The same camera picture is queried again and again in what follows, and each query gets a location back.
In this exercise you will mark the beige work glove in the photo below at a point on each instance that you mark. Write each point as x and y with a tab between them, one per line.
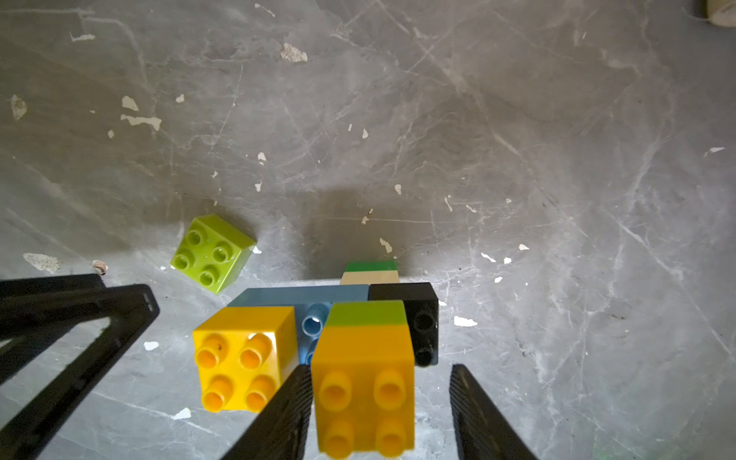
721	13

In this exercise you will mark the dark green lego brick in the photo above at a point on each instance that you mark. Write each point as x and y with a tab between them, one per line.
371	266

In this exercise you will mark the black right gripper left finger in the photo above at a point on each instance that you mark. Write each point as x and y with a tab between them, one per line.
280	431

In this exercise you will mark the small green lego brick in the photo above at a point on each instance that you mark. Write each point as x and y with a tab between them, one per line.
368	313

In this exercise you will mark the yellow lego brick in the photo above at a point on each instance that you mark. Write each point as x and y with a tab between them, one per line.
244	355

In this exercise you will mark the large blue lego brick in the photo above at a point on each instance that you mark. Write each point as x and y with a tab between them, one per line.
312	306

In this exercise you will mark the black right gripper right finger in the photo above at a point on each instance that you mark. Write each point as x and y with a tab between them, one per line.
481	431

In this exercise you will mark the black lego brick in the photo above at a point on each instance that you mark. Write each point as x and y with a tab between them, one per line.
422	312

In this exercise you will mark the lime green lego brick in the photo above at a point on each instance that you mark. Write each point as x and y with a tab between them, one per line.
212	253

